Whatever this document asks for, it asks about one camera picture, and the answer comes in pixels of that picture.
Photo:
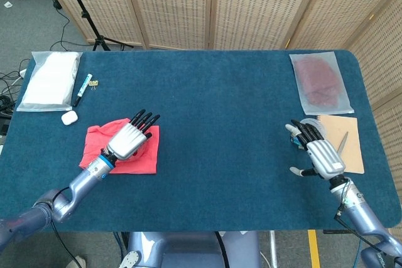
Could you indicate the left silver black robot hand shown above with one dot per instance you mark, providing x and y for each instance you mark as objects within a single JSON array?
[{"x": 127, "y": 142}]

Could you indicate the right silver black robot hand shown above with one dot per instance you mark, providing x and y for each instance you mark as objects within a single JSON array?
[{"x": 325, "y": 156}]

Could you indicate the coral red sleeveless shirt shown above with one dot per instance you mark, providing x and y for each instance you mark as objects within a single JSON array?
[{"x": 97, "y": 142}]

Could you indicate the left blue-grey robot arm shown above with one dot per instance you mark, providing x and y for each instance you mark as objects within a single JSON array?
[{"x": 84, "y": 180}]

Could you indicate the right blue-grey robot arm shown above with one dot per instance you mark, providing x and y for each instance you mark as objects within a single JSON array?
[{"x": 361, "y": 214}]

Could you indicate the clear jar of binder clips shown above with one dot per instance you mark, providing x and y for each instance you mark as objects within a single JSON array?
[{"x": 322, "y": 128}]

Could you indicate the kraft spiral notebook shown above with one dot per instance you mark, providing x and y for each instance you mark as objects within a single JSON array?
[{"x": 342, "y": 123}]

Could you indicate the white earbuds case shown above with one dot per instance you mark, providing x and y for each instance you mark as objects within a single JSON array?
[{"x": 69, "y": 118}]

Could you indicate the gold binder clip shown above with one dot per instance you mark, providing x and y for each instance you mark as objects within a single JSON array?
[{"x": 93, "y": 84}]

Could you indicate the black white marker pen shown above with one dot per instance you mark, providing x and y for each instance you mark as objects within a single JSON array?
[{"x": 82, "y": 89}]

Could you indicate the plastic bag with maroon cloth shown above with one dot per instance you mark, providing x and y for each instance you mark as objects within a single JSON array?
[{"x": 320, "y": 83}]

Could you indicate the plastic bag with white cloth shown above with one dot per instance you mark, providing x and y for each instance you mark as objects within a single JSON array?
[{"x": 50, "y": 83}]

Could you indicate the blue carpet table mat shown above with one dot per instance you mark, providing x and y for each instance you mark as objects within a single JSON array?
[{"x": 204, "y": 76}]

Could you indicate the white metal table leg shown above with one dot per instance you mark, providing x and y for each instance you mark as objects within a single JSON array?
[{"x": 273, "y": 249}]

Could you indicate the blue-grey robot torso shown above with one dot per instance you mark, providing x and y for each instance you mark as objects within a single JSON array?
[{"x": 188, "y": 252}]

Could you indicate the white shoe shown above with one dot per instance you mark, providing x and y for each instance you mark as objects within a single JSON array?
[{"x": 78, "y": 262}]

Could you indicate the black tripod stand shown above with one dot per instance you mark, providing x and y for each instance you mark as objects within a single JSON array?
[{"x": 85, "y": 15}]

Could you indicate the white paper scrap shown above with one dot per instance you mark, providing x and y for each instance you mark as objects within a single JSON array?
[{"x": 8, "y": 4}]

